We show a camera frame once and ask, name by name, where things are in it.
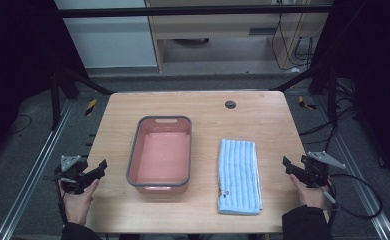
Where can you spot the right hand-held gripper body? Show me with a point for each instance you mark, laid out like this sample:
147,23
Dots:
316,170

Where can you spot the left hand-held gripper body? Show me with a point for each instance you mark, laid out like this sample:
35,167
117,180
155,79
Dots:
72,173

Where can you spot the person's right hand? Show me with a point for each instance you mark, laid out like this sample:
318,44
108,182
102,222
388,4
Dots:
311,195

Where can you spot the person's left hand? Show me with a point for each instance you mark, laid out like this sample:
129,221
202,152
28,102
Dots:
78,205

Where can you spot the blue striped towel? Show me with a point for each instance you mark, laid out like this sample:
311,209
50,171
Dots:
238,176

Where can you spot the yellow black tape marker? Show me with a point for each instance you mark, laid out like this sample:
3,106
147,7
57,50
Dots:
90,107
304,103

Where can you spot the pink basin with grey rim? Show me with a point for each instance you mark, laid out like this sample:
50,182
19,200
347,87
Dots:
161,156

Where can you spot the black metal stand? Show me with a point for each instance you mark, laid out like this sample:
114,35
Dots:
54,96
331,96

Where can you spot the round dark table grommet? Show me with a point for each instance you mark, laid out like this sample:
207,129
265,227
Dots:
230,104

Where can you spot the black curtain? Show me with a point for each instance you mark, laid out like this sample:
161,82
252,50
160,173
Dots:
376,66
16,50

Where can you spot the white cabinet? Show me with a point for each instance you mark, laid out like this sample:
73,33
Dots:
109,43

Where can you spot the light wooden desk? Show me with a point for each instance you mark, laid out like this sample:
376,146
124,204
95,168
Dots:
216,28

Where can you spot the aluminium floor rail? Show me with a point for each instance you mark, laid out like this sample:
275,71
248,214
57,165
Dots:
359,186
33,173

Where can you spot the black horizontal frame bar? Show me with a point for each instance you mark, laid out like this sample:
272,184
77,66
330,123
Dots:
183,11

